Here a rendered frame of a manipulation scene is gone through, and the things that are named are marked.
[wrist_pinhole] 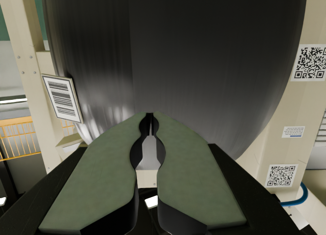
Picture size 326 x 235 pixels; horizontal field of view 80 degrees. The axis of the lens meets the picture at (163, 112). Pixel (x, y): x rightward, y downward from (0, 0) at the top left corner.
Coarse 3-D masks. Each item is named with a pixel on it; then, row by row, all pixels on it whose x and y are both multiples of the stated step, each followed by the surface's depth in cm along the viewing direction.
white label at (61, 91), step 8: (48, 80) 22; (56, 80) 21; (64, 80) 21; (48, 88) 22; (56, 88) 22; (64, 88) 22; (72, 88) 21; (56, 96) 23; (64, 96) 22; (72, 96) 22; (56, 104) 24; (64, 104) 23; (72, 104) 23; (56, 112) 24; (64, 112) 24; (72, 112) 23; (80, 112) 23; (72, 120) 24; (80, 120) 24
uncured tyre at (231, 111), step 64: (64, 0) 18; (128, 0) 18; (192, 0) 18; (256, 0) 18; (64, 64) 21; (128, 64) 19; (192, 64) 20; (256, 64) 20; (192, 128) 24; (256, 128) 25
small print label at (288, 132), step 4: (284, 128) 46; (288, 128) 46; (292, 128) 46; (296, 128) 46; (300, 128) 46; (304, 128) 46; (284, 132) 47; (288, 132) 47; (292, 132) 47; (296, 132) 47; (300, 132) 47; (284, 136) 47; (288, 136) 47; (292, 136) 47; (296, 136) 47; (300, 136) 47
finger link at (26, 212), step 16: (64, 160) 8; (48, 176) 8; (64, 176) 8; (32, 192) 7; (48, 192) 7; (16, 208) 6; (32, 208) 6; (48, 208) 6; (0, 224) 6; (16, 224) 6; (32, 224) 6
